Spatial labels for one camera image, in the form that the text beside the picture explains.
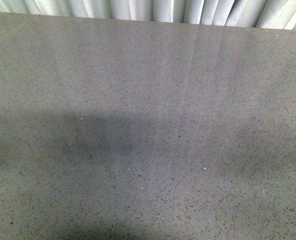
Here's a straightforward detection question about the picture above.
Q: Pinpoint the white pleated curtain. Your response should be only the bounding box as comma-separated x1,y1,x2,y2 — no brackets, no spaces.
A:
0,0,296,30

